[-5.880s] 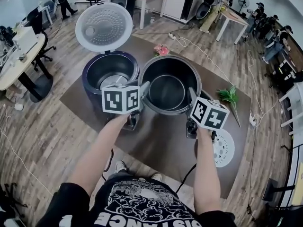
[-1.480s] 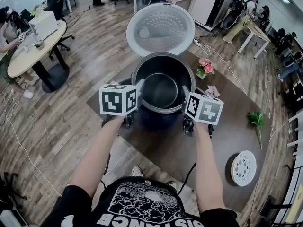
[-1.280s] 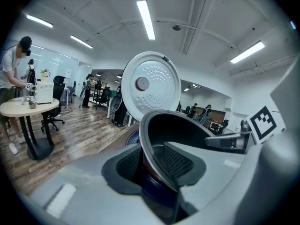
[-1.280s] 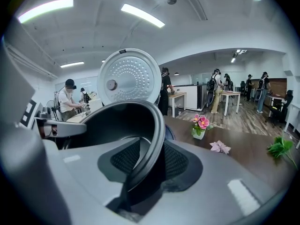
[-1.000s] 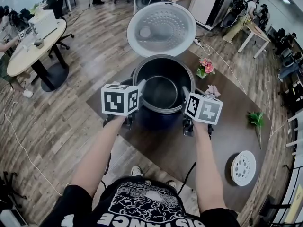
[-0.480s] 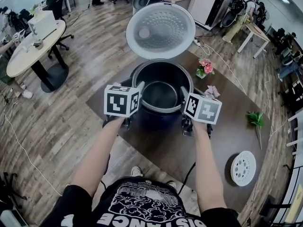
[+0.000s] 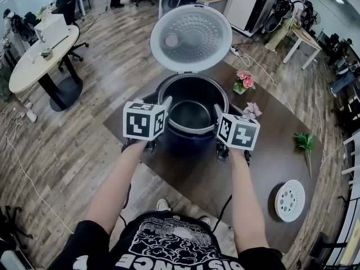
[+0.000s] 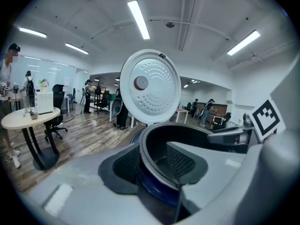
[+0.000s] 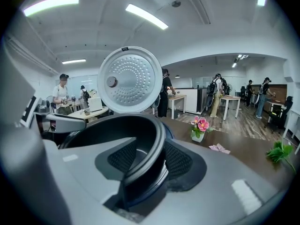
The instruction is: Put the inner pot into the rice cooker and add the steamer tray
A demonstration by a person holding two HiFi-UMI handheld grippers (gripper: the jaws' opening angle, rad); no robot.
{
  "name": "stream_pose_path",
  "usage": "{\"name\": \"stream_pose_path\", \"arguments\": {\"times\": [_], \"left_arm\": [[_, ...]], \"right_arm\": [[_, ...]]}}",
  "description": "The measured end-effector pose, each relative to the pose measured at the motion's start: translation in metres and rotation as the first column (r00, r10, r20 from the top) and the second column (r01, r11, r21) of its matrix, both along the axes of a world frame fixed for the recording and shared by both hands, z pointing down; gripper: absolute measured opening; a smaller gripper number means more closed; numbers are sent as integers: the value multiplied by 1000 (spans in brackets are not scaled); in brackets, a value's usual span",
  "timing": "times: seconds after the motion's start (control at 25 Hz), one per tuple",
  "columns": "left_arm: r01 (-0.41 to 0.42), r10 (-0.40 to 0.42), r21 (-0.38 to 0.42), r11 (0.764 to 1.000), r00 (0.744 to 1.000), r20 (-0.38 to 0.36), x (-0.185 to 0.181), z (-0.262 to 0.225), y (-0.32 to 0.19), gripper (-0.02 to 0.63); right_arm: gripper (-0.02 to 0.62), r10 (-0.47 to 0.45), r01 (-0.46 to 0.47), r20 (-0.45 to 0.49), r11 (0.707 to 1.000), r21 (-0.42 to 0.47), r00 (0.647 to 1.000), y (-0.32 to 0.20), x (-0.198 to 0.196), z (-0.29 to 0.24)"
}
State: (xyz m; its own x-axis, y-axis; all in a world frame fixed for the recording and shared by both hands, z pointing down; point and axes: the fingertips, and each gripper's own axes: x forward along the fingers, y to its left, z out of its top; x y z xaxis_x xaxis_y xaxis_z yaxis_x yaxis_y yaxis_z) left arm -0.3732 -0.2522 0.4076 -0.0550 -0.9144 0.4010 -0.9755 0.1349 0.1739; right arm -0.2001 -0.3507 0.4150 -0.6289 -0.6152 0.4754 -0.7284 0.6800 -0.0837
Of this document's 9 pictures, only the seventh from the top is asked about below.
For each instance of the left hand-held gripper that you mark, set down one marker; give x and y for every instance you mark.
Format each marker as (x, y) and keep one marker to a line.
(137, 122)

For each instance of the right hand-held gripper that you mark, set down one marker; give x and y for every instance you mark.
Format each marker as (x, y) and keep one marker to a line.
(239, 134)

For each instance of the dark metal pot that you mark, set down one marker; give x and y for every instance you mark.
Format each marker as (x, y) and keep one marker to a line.
(194, 91)

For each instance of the dark blue rice cooker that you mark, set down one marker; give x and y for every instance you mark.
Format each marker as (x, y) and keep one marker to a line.
(191, 38)

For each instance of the white perforated steamer tray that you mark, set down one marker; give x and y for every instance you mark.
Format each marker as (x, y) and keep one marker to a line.
(292, 204)

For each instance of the person's right forearm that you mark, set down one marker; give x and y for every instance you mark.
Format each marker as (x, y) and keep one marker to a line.
(247, 207)

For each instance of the person's left forearm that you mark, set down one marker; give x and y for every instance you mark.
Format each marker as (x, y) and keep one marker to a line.
(118, 184)

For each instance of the pale pink flowers white pot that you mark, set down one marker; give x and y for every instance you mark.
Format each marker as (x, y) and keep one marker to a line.
(253, 110)

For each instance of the pink flowers in glass vase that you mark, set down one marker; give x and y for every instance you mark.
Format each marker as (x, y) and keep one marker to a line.
(246, 80)

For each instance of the white power strip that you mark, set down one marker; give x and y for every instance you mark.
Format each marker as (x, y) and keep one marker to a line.
(235, 51)

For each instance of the green artificial leaf sprig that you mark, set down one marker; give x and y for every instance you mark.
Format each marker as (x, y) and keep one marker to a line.
(303, 141)

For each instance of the person's left white shoe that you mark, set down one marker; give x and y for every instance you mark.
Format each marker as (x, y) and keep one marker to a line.
(163, 205)

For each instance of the person's white shoe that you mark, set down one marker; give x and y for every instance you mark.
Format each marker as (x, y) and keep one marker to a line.
(204, 220)
(163, 205)

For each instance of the person's right white shoe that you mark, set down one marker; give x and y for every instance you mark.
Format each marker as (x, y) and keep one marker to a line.
(204, 220)

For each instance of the black cabinet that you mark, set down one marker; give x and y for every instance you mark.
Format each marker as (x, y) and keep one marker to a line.
(258, 13)

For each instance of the white cabinet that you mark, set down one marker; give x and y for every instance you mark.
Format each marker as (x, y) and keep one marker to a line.
(242, 7)

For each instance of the wooden-top white table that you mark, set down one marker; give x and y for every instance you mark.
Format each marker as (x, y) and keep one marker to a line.
(305, 38)

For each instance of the round beige table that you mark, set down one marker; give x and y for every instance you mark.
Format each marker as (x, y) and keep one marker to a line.
(33, 69)

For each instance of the white countertop oven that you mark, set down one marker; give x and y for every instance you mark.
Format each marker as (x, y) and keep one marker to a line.
(52, 27)

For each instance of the person's black printed t-shirt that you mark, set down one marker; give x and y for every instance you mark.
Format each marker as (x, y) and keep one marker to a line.
(174, 246)

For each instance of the pale artificial flower bunch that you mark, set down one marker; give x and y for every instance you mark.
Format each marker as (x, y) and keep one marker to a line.
(41, 13)

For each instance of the small yellow table black post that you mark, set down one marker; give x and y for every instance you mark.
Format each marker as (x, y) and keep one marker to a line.
(353, 243)

